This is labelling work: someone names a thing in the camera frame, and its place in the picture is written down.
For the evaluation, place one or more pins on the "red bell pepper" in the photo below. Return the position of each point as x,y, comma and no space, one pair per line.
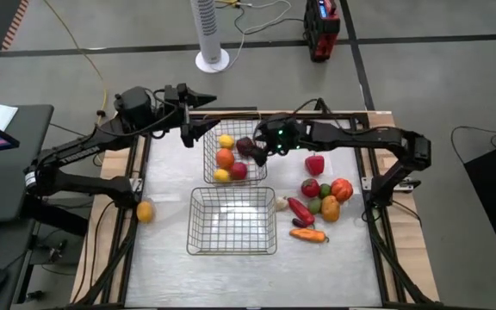
314,165

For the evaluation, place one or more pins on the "red chili pepper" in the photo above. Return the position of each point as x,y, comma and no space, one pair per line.
301,211

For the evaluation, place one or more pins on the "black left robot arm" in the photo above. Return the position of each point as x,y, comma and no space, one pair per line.
80,153

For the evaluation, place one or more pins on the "black table frame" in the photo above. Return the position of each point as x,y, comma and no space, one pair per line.
381,267

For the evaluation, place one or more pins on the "small purple eggplant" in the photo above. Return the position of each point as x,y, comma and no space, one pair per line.
298,223

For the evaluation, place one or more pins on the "red black power station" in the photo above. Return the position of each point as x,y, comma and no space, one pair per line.
322,34

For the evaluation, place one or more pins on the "orange ribbed tomato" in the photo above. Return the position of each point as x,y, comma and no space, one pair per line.
342,190

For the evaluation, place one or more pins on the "yellow orange mango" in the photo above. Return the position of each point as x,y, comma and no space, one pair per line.
145,212

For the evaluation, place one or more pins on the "white garlic bulb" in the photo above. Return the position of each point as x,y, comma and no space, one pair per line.
281,203

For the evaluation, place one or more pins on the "white tower fan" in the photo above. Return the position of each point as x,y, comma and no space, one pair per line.
208,34

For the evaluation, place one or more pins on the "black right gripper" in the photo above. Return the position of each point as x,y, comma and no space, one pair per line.
264,135

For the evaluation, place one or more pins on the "red apple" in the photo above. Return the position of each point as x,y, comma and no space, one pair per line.
238,171

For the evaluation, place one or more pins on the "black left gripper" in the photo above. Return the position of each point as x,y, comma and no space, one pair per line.
177,103

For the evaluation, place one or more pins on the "red strawberry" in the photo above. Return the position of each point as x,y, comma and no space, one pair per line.
310,187

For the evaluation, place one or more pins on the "black desk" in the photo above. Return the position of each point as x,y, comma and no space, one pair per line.
11,172

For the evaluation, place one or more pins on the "orange carrot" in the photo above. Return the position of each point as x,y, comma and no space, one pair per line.
308,235

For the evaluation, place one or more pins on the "yellow lemon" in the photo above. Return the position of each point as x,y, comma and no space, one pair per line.
221,175
226,141

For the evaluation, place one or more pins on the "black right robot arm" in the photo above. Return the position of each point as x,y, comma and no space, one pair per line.
360,138

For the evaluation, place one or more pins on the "dark purple plum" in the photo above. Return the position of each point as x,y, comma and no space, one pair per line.
245,146

